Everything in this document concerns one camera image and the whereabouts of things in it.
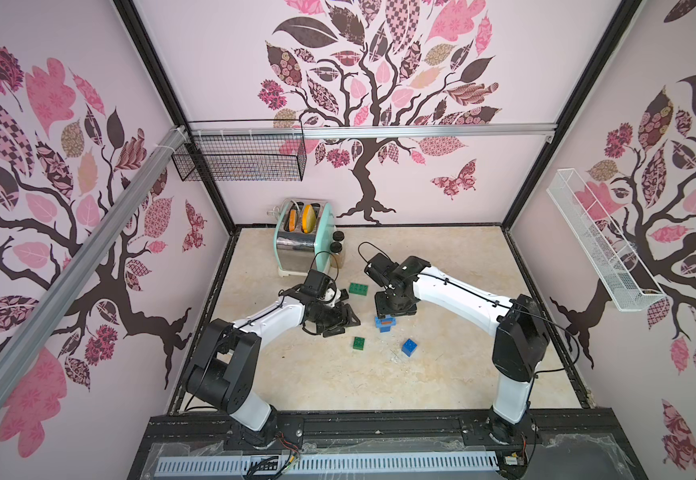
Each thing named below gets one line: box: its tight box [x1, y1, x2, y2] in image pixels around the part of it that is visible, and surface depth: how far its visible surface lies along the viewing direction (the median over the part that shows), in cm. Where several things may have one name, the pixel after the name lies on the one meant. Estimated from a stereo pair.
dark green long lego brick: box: [349, 282, 369, 296], surface depth 102 cm
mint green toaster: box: [266, 198, 337, 277], surface depth 99 cm
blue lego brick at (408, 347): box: [401, 338, 418, 357], surface depth 87 cm
